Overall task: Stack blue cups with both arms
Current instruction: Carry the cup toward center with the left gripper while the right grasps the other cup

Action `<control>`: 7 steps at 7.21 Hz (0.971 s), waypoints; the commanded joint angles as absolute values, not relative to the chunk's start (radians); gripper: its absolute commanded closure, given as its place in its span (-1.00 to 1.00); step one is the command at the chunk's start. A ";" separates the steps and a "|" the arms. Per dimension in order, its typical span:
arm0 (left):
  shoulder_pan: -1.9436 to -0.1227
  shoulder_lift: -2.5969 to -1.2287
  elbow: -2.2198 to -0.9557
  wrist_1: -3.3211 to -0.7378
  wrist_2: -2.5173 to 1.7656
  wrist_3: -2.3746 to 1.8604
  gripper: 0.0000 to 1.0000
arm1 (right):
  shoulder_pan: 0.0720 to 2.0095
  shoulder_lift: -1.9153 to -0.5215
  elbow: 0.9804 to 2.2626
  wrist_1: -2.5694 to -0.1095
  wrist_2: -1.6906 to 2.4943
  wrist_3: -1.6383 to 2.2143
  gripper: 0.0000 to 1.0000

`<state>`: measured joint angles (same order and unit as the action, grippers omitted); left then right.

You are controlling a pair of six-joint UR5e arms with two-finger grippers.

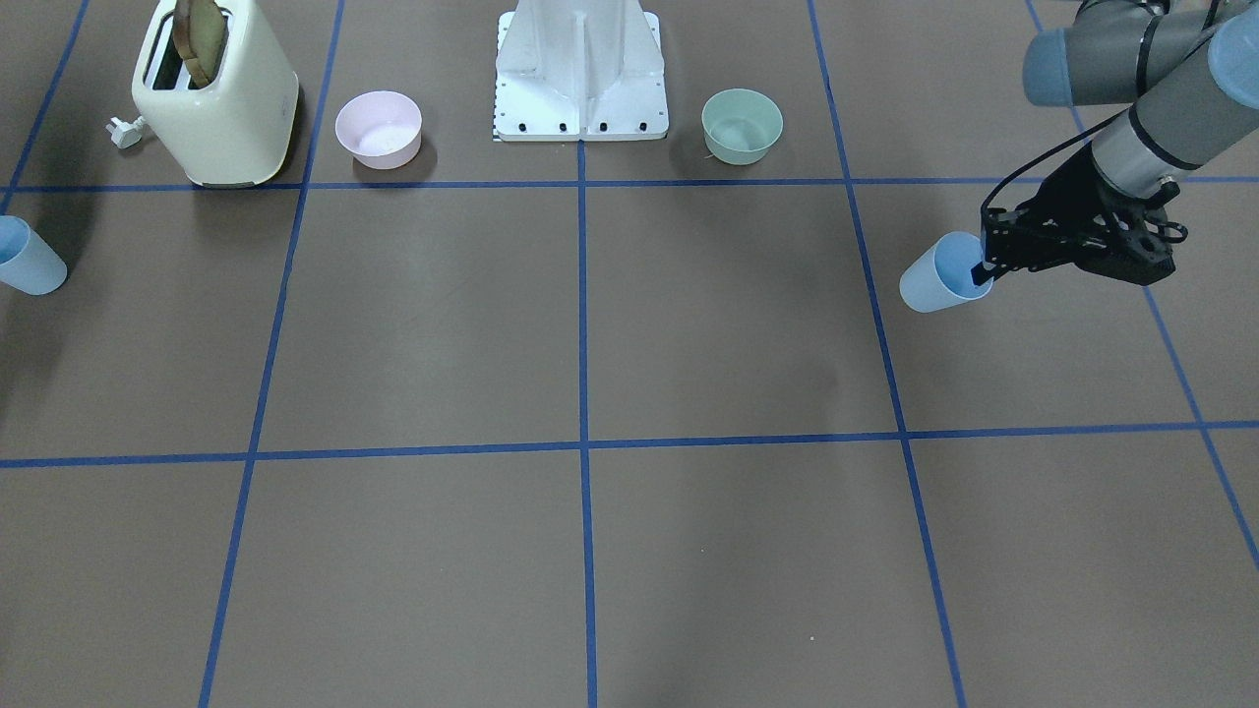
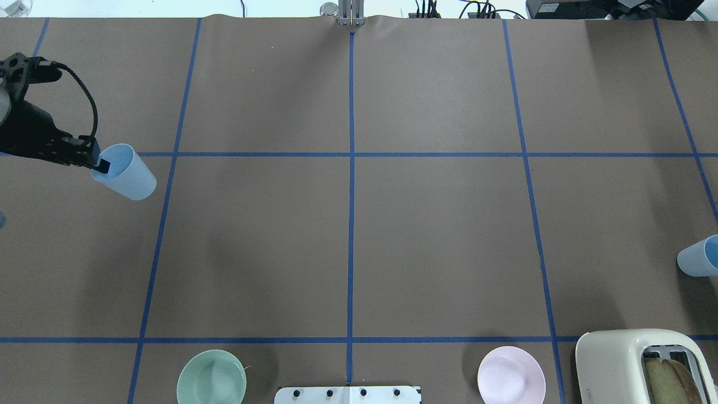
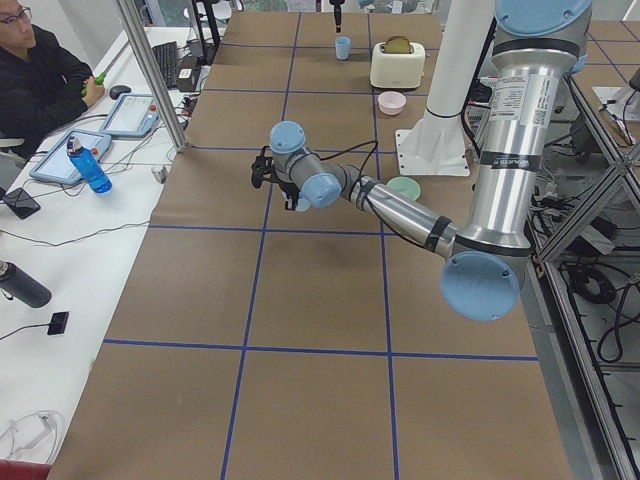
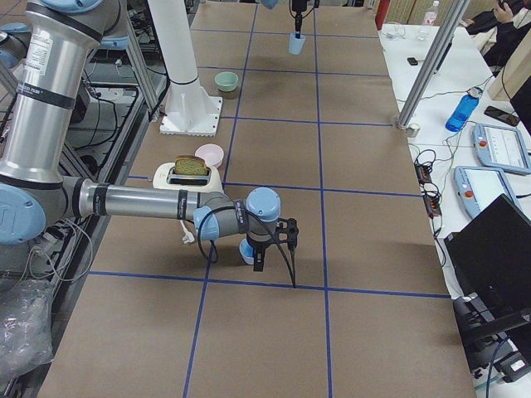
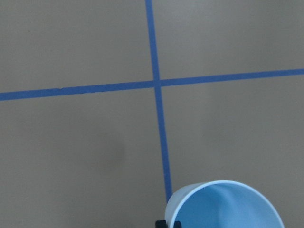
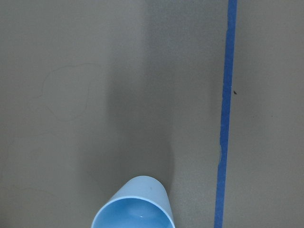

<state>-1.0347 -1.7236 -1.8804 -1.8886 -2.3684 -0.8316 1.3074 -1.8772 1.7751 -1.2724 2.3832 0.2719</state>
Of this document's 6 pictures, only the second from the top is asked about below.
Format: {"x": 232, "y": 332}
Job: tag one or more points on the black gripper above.
{"x": 29, "y": 131}

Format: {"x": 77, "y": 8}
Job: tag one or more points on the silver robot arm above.
{"x": 3, "y": 106}

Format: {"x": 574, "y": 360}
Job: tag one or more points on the pink plastic bowl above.
{"x": 510, "y": 375}

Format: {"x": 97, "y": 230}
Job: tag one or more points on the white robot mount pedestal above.
{"x": 349, "y": 394}

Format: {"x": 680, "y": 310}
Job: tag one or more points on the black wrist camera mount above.
{"x": 19, "y": 71}

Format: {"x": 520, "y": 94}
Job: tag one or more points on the light blue cup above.
{"x": 127, "y": 175}
{"x": 699, "y": 260}

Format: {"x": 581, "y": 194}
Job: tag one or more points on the brown toast slice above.
{"x": 669, "y": 381}

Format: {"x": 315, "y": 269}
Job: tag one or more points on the green plastic bowl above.
{"x": 213, "y": 376}

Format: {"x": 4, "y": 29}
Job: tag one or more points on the aluminium frame post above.
{"x": 351, "y": 13}

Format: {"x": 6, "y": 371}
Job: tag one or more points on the cream white toaster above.
{"x": 642, "y": 365}

